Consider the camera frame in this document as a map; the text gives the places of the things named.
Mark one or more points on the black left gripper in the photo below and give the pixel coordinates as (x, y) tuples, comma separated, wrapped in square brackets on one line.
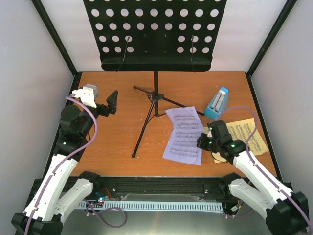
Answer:
[(111, 105)]

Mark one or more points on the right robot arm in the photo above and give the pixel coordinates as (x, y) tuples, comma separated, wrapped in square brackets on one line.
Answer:
[(285, 212)]

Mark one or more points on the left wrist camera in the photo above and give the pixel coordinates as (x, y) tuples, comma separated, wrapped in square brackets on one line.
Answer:
[(87, 94)]

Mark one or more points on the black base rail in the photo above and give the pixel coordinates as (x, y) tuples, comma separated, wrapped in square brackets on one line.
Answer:
[(203, 188)]

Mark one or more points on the blue metronome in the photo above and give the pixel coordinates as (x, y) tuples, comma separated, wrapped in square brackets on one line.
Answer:
[(218, 103)]

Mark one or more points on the yellow sheet music page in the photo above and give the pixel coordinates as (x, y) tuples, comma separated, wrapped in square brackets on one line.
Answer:
[(241, 130)]

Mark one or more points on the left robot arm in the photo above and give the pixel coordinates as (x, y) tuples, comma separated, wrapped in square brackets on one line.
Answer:
[(49, 209)]

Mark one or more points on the light blue slotted cable duct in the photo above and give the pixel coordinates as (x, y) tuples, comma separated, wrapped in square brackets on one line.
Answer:
[(155, 206)]

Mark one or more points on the white sheet music page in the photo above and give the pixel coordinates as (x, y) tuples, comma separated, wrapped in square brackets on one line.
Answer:
[(182, 144)]

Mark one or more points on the black music stand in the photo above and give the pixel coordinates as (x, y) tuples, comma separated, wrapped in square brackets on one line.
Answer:
[(155, 35)]

